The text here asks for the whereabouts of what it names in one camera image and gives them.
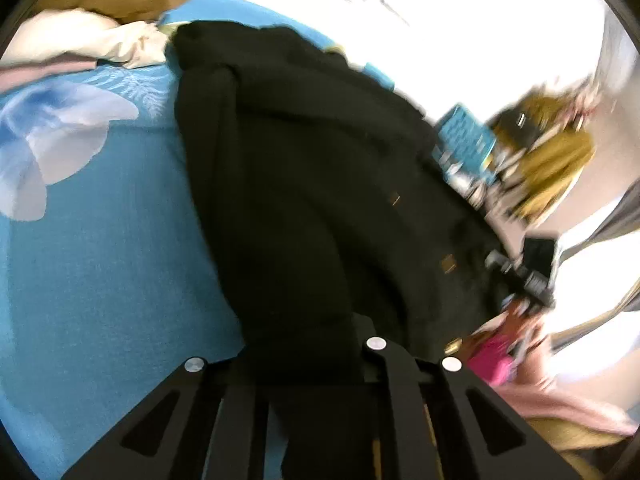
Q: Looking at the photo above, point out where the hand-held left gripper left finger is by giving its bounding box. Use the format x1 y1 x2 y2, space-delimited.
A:
60 355 268 480

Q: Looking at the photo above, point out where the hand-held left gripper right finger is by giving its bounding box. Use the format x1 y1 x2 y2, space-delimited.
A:
352 314 583 480

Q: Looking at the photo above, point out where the black garment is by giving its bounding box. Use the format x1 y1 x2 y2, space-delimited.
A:
165 20 523 480

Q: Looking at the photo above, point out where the person's right hand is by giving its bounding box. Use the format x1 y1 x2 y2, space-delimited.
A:
502 304 557 393

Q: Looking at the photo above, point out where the person's white shirt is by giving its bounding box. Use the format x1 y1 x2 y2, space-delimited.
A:
542 187 640 411

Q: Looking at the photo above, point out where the magenta cloth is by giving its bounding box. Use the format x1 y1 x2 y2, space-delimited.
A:
467 334 517 387

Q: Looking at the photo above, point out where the yellow hanging tote bag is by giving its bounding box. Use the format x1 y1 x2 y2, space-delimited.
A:
487 80 599 226

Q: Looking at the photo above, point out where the pale pink cloth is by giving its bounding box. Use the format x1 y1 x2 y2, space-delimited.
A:
492 382 639 437

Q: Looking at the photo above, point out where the black hanging pouch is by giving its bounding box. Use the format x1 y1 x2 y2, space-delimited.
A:
494 109 542 150

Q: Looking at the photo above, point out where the blue perforated plastic rack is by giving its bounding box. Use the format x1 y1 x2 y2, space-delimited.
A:
432 103 499 187

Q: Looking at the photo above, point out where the blue floral bedsheet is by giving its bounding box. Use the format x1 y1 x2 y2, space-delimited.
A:
0 0 398 478

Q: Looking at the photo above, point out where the pink garment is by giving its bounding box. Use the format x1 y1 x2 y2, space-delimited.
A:
0 59 99 93

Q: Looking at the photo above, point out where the cream garment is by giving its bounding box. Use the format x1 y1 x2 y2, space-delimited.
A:
0 8 169 70

